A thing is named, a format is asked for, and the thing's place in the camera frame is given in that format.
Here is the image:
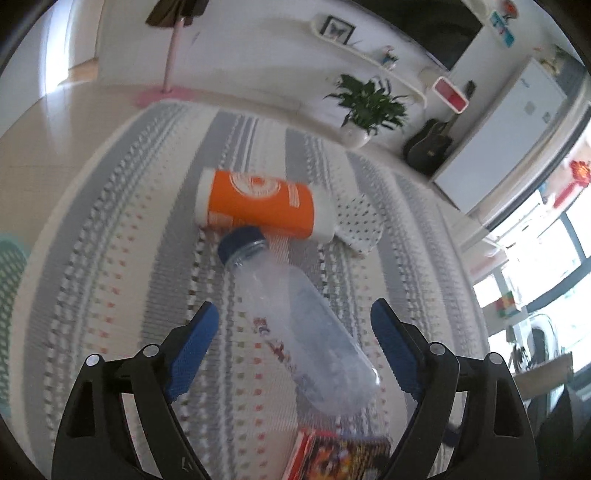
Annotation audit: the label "red white wall box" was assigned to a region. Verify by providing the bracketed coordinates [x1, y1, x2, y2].
[431, 76, 469, 114]

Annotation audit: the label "grey white striped rug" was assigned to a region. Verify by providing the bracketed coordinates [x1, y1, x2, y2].
[0, 102, 490, 480]

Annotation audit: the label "black acoustic guitar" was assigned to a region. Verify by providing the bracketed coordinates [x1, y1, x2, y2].
[404, 80, 476, 176]

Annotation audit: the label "pink coat rack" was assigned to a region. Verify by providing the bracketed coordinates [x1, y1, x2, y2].
[136, 0, 204, 107]

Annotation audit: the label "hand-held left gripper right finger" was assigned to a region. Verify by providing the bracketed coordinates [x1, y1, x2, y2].
[370, 298, 541, 480]

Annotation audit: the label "white wavy wall shelf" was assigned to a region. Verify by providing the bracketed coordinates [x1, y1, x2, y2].
[310, 14, 428, 107]

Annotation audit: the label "orange white paper cup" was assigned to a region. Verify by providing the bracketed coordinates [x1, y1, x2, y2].
[196, 168, 338, 243]

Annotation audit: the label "black flat television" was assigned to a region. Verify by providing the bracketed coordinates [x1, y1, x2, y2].
[360, 0, 483, 70]

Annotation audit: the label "blue picture cards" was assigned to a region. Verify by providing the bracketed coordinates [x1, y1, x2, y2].
[489, 9, 515, 47]

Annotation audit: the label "red printed box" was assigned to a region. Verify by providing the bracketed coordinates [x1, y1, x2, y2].
[286, 428, 392, 480]

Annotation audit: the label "white dotted cloth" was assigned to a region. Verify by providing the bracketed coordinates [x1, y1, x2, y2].
[332, 191, 386, 257]

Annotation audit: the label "black butterfly picture frame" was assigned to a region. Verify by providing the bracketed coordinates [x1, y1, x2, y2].
[322, 15, 355, 44]

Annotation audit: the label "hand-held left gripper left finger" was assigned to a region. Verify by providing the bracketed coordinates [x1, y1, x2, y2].
[51, 301, 220, 480]

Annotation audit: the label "colourful cube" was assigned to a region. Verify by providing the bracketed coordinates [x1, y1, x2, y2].
[494, 293, 520, 319]

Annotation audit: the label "white cabinet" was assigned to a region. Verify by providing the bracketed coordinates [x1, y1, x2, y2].
[431, 58, 568, 213]

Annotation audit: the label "green potted plant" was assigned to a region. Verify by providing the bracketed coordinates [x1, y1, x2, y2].
[325, 74, 409, 148]

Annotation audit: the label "teal plastic laundry basket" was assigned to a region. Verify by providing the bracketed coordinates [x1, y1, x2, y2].
[0, 233, 31, 411]

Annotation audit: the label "clear plastic bottle blue cap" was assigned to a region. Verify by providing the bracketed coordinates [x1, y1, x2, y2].
[218, 227, 383, 414]

